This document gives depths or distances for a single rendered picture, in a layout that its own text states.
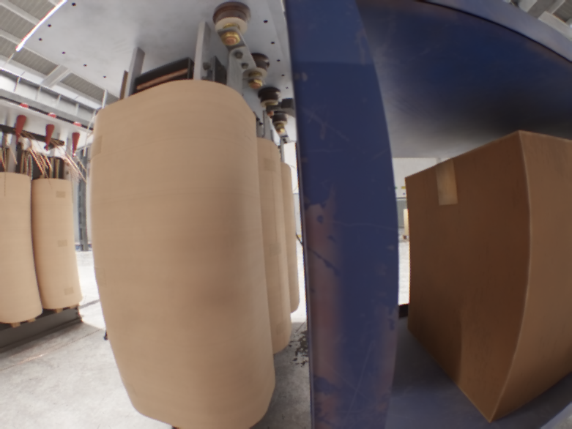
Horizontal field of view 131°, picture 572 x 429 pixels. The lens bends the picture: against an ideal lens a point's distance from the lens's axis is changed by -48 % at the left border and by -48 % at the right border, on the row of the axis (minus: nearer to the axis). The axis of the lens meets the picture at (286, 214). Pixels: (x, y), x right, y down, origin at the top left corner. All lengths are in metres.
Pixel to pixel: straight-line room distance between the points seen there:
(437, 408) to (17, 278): 1.98
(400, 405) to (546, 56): 0.40
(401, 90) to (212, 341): 0.54
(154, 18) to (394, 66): 0.73
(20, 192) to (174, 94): 1.55
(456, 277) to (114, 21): 0.99
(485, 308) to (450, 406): 0.13
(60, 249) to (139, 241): 1.56
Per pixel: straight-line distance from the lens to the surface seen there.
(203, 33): 0.80
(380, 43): 0.19
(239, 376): 0.63
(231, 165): 0.55
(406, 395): 0.38
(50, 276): 2.09
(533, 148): 0.28
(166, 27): 0.87
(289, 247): 1.40
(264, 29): 0.87
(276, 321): 1.03
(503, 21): 0.22
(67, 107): 10.16
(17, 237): 1.92
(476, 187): 0.31
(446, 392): 0.39
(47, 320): 2.25
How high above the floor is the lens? 0.76
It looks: 1 degrees up
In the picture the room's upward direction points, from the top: 4 degrees counter-clockwise
